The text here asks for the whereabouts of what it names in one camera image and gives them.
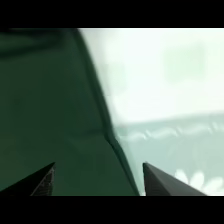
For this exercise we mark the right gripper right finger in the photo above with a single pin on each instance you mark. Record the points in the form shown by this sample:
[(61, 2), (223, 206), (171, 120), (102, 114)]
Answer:
[(163, 185)]

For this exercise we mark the dark green garment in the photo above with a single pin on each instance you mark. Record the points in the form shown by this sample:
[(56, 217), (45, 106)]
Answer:
[(50, 110)]

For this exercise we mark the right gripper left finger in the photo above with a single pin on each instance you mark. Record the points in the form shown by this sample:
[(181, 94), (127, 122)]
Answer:
[(36, 183)]

